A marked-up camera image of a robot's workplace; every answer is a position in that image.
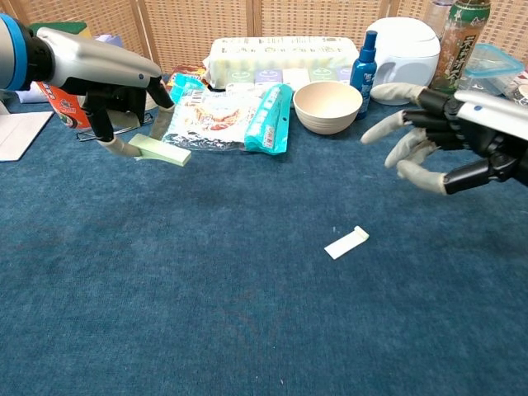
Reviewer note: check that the blue felt table mat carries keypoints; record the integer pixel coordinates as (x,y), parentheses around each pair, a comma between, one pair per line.
(206,288)

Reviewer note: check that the small white plastic piece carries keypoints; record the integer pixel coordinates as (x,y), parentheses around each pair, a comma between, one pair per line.
(344,245)

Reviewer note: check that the brown orange cookie pack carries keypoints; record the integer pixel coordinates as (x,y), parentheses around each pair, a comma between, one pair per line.
(185,74)

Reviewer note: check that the green tea bottle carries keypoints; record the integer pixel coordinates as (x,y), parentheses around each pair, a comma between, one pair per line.
(458,53)

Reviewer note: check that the pastel pocket tissue multipack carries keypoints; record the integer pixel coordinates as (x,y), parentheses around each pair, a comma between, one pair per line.
(295,76)

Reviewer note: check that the red instant noodle cup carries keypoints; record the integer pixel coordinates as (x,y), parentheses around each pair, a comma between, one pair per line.
(68,109)

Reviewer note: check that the beige bowl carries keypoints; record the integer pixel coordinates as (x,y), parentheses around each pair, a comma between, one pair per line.
(328,107)

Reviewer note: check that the green yellow sponge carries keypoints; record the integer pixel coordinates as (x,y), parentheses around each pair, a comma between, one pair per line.
(62,26)

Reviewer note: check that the clear container with blue lid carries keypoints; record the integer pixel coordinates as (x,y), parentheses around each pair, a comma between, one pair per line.
(493,66)

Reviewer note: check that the blue spray bottle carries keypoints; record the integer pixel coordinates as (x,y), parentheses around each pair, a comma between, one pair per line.
(363,76)

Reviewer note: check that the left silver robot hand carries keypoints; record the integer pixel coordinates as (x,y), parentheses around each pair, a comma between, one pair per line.
(90,62)

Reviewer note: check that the black eyeglasses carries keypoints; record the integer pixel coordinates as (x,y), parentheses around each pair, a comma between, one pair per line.
(123,130)

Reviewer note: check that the teal clear snack bag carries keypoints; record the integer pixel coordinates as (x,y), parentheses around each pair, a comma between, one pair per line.
(222,115)

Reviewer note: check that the white toilet paper pack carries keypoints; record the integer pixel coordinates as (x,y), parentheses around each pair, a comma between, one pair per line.
(280,51)

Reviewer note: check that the clear water bottle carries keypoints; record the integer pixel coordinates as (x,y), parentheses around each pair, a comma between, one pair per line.
(437,16)

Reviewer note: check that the small pale green packet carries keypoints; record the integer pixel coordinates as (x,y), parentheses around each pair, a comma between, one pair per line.
(165,152)

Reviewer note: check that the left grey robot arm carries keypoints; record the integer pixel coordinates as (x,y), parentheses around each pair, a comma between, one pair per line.
(10,53)

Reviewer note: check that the blue white open box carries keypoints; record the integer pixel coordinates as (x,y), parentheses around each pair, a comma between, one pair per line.
(20,132)

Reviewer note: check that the white rice cooker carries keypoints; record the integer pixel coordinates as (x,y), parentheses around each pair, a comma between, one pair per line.
(406,49)

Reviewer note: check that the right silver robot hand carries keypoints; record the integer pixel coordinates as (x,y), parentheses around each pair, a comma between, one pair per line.
(474,128)

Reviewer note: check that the wicker folding screen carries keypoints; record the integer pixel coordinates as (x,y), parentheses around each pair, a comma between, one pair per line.
(198,24)

